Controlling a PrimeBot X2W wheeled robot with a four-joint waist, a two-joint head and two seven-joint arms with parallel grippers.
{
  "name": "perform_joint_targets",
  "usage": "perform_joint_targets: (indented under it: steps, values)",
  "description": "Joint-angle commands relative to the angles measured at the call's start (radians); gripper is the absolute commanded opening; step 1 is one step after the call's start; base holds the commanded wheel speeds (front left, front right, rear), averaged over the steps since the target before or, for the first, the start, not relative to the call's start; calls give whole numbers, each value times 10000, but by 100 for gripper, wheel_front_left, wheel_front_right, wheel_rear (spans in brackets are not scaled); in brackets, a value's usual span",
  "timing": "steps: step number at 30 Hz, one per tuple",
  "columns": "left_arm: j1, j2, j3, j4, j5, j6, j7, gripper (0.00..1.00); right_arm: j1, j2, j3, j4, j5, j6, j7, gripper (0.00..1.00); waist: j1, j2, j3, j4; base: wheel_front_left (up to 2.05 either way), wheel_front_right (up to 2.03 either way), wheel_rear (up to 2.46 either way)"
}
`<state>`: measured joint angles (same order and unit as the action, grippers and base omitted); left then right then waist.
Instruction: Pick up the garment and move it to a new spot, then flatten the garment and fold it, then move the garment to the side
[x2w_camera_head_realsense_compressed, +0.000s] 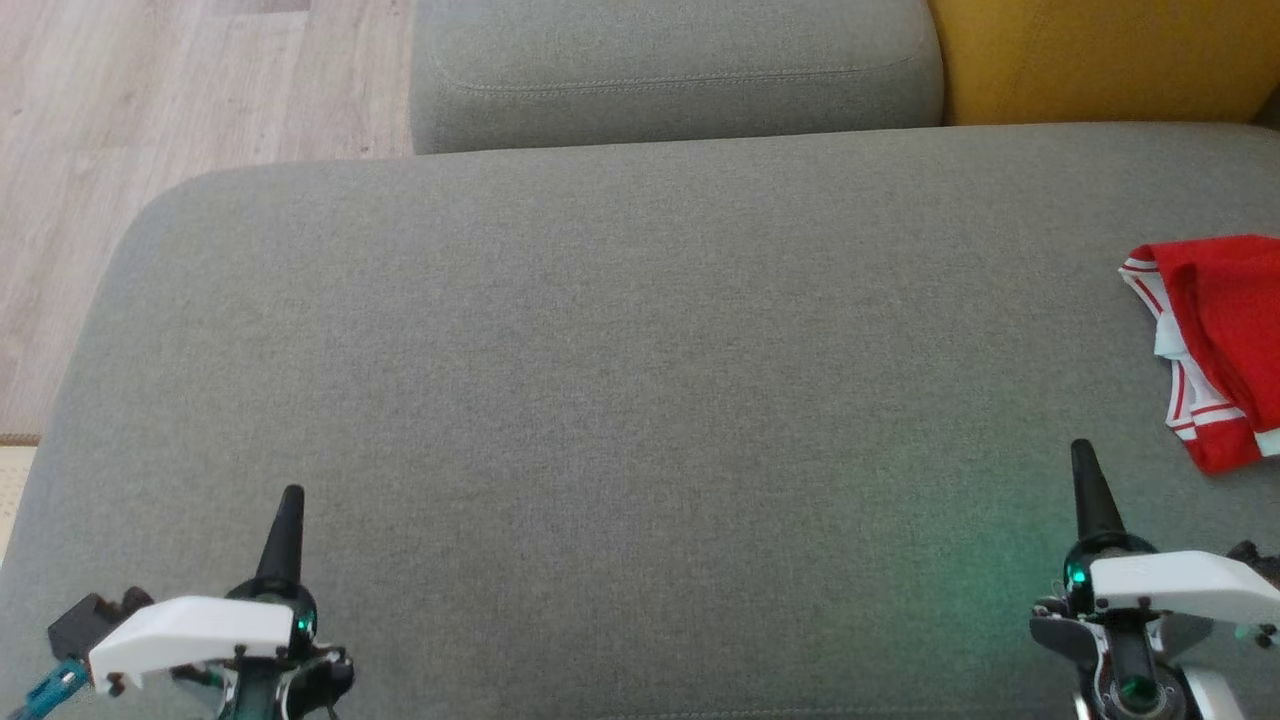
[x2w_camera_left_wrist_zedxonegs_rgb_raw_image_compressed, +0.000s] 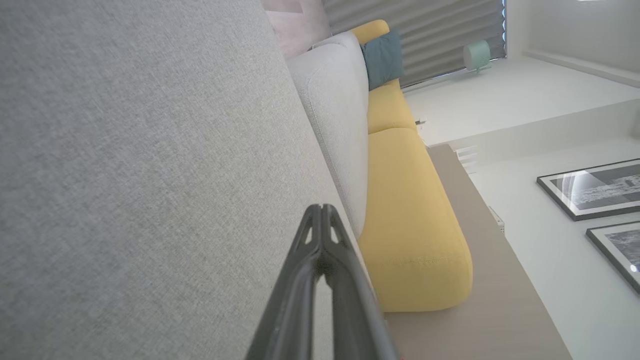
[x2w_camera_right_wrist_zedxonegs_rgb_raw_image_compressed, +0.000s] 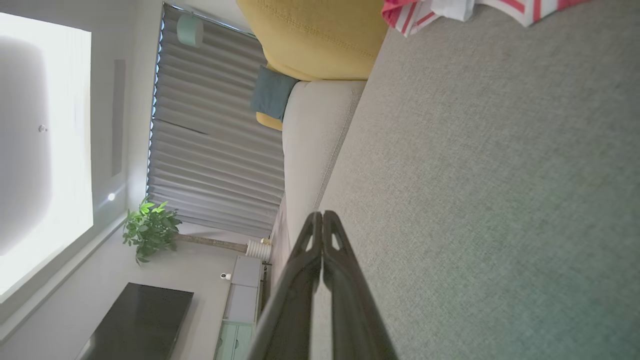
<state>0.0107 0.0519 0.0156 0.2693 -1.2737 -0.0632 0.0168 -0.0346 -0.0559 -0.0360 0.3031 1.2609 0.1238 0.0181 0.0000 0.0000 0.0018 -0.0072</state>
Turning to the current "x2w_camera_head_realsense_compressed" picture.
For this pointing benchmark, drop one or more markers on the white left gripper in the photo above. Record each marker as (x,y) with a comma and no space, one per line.
(190,635)

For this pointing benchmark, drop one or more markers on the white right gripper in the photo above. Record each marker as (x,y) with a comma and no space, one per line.
(1180,585)

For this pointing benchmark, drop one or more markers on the red number 23 basketball jersey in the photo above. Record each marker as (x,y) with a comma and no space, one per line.
(1235,330)

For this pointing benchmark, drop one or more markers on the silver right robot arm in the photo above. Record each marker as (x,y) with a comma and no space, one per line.
(1130,670)

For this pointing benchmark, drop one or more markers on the grey fabric sofa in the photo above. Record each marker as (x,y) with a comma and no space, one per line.
(600,400)

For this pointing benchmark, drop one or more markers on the large yellow sofa cushion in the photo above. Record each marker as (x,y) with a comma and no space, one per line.
(1100,60)

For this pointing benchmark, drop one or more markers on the grey sofa back cushion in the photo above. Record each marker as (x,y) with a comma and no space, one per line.
(680,70)

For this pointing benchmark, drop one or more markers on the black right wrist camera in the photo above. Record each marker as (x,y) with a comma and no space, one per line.
(1262,565)

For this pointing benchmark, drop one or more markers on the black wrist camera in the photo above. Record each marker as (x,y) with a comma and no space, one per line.
(1262,565)
(95,620)

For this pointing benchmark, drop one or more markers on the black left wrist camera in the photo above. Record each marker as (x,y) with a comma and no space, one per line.
(95,620)

